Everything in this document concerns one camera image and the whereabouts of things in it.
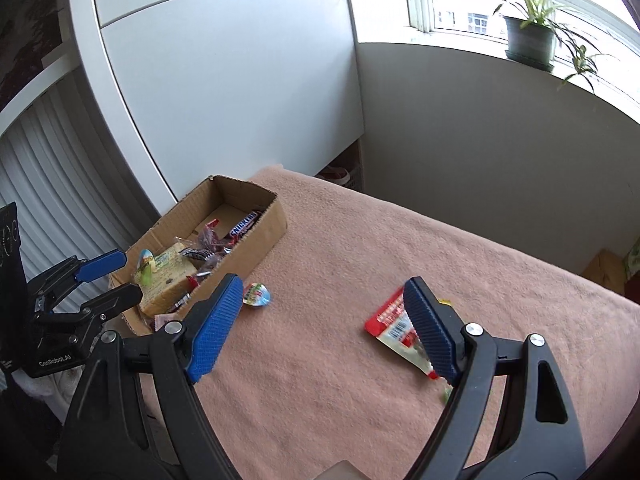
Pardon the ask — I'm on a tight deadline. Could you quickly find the yellow cracker pack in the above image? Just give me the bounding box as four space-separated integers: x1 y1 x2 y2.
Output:
131 242 199 317

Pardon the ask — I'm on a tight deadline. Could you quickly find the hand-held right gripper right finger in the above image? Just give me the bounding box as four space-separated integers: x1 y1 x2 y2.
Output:
402 276 603 480

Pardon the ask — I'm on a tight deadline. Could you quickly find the white cabinet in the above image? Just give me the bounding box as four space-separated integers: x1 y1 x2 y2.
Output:
67 0 366 217

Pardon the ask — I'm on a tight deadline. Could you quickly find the potted spider plant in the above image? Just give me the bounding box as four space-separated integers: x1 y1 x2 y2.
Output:
486 0 617 95

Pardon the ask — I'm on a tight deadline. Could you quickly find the dark chocolate bar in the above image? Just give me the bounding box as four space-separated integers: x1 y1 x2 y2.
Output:
227 210 264 241

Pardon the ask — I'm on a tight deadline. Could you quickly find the green printed bag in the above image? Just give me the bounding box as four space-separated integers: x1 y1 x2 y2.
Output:
620 237 640 306

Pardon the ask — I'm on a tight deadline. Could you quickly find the white ribbed shutter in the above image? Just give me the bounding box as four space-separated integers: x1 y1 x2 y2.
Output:
0 70 158 283

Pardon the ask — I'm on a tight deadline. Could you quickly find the red and white snack packet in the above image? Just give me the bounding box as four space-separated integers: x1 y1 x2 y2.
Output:
364 287 442 382

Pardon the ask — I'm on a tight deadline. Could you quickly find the pair of shoes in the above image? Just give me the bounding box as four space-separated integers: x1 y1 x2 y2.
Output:
315 165 362 192

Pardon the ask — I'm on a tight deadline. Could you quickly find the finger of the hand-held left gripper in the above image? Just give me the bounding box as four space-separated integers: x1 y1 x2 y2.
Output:
27 250 127 308
47 284 144 325

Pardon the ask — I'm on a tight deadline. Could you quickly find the green lid jelly cup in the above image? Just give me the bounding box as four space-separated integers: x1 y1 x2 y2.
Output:
131 248 157 286

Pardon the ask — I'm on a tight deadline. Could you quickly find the small orange candy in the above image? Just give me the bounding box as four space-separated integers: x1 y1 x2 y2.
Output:
242 282 274 308

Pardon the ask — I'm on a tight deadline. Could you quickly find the small brown cardboard box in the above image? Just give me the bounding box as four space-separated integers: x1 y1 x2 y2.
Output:
581 248 627 292

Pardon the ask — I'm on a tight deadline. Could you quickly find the dark snack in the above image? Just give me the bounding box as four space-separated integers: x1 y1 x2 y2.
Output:
196 219 237 267

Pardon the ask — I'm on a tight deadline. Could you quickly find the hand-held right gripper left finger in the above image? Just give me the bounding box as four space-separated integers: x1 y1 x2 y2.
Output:
57 274 246 480

